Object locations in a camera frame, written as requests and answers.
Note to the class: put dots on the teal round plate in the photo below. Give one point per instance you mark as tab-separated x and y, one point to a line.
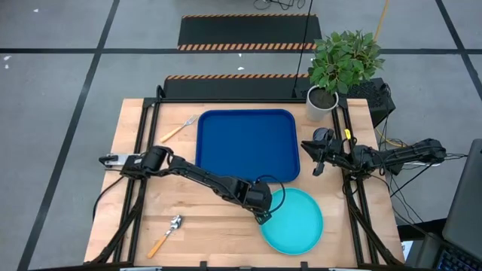
297	226

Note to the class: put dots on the grey laptop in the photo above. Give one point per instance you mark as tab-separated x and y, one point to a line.
467	207

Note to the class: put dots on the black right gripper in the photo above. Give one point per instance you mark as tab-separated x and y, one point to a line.
333	152

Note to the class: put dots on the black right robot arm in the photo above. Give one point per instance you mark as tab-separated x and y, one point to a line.
406	152

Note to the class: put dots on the large black hazard-striped mat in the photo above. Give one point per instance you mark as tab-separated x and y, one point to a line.
244	32

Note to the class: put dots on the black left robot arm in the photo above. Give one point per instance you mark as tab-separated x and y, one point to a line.
203	175

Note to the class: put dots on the narrow black hazard-striped mat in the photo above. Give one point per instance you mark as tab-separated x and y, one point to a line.
226	88

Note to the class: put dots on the white plant pot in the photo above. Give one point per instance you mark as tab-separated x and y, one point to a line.
314	113

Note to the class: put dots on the green leafy plant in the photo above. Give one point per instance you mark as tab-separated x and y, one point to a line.
342	60

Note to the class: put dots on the black perforated box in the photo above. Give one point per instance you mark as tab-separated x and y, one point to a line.
376	101

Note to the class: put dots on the black aluminium table frame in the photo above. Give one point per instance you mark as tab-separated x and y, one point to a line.
241	100

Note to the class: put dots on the dark blue plastic cup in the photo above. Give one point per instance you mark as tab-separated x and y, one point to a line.
320	132

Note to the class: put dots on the dark blue plastic tray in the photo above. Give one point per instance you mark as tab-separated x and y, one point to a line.
244	143

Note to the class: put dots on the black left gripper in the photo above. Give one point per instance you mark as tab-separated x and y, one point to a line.
260	197

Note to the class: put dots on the yellow tag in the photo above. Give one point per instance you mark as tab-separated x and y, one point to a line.
347	134

